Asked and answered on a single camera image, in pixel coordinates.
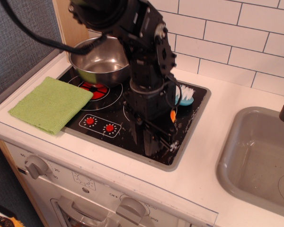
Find grey sink basin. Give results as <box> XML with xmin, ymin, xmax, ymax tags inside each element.
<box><xmin>217</xmin><ymin>106</ymin><xmax>284</xmax><ymax>216</ymax></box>

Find black cable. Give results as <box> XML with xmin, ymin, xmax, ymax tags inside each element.
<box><xmin>0</xmin><ymin>0</ymin><xmax>107</xmax><ymax>55</ymax></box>

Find white toy oven front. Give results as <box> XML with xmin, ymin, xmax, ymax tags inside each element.
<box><xmin>6</xmin><ymin>143</ymin><xmax>217</xmax><ymax>227</ymax></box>

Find grey oven knob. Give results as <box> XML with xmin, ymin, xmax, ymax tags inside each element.
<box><xmin>25</xmin><ymin>155</ymin><xmax>49</xmax><ymax>179</ymax></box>
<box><xmin>116</xmin><ymin>197</ymin><xmax>146</xmax><ymax>225</ymax></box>

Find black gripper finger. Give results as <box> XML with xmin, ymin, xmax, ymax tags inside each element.
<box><xmin>130</xmin><ymin>118</ymin><xmax>138</xmax><ymax>144</ymax></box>
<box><xmin>143</xmin><ymin>129</ymin><xmax>164</xmax><ymax>156</ymax></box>

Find green cloth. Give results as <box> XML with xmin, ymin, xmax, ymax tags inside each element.
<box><xmin>9</xmin><ymin>77</ymin><xmax>93</xmax><ymax>135</ymax></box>

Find orange toy fish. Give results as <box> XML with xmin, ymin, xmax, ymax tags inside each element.
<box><xmin>170</xmin><ymin>110</ymin><xmax>177</xmax><ymax>123</ymax></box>

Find metal bowl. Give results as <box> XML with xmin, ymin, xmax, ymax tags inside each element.
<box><xmin>69</xmin><ymin>37</ymin><xmax>130</xmax><ymax>87</ymax></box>

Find grey left oven knob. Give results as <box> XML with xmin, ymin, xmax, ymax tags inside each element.
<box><xmin>25</xmin><ymin>155</ymin><xmax>49</xmax><ymax>179</ymax></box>

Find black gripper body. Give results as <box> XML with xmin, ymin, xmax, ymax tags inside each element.
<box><xmin>124</xmin><ymin>78</ymin><xmax>178</xmax><ymax>147</ymax></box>

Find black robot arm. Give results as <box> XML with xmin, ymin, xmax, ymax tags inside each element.
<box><xmin>69</xmin><ymin>0</ymin><xmax>178</xmax><ymax>156</ymax></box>

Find black toy stovetop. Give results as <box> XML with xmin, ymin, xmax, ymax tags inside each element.
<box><xmin>59</xmin><ymin>67</ymin><xmax>211</xmax><ymax>171</ymax></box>

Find blue brush white bristles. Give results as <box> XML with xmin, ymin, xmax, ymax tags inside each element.
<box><xmin>175</xmin><ymin>85</ymin><xmax>195</xmax><ymax>106</ymax></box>

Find orange object bottom left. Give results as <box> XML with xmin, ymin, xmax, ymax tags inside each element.
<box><xmin>10</xmin><ymin>217</ymin><xmax>24</xmax><ymax>227</ymax></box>

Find grey right oven knob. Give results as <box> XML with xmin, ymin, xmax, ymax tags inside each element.
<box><xmin>116</xmin><ymin>197</ymin><xmax>146</xmax><ymax>225</ymax></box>

